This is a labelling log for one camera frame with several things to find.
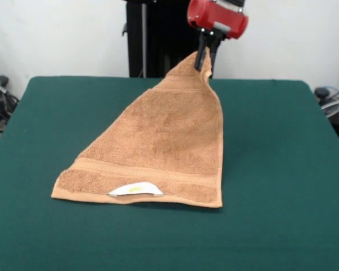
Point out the dark green table cloth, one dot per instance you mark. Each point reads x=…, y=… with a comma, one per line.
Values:
x=271, y=169

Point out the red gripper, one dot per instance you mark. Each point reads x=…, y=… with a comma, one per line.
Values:
x=206, y=15

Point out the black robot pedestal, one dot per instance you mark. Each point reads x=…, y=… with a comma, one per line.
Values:
x=158, y=42

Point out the tan terry towel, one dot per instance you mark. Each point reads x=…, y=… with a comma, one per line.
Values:
x=164, y=127

